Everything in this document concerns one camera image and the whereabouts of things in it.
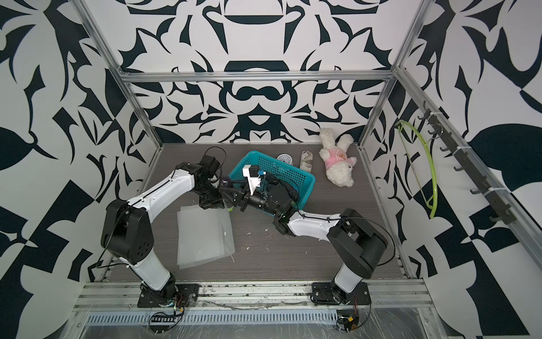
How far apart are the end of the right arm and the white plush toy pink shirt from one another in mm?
434

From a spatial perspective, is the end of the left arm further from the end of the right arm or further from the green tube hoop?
the green tube hoop

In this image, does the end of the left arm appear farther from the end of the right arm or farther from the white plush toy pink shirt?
the white plush toy pink shirt

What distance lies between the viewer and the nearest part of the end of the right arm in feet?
2.15

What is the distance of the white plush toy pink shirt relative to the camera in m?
1.01

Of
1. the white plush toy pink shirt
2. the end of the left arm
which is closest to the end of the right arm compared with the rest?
the end of the left arm
